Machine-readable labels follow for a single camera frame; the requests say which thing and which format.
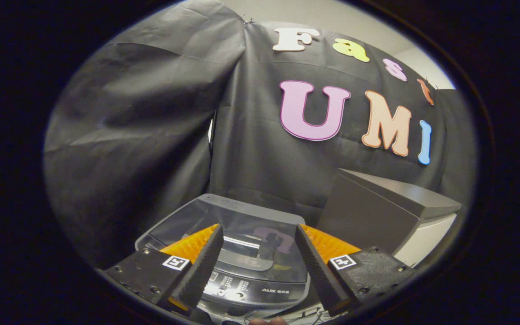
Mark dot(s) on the beige cabinet with dark frame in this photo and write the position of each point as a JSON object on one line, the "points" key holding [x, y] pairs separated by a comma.
{"points": [[368, 212]]}

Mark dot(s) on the grey washing machine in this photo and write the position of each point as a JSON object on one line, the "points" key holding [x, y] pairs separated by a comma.
{"points": [[264, 292]]}

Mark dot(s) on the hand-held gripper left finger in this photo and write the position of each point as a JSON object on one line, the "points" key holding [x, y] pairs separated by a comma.
{"points": [[201, 271]]}

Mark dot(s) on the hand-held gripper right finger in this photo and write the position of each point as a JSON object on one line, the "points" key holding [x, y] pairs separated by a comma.
{"points": [[316, 271]]}

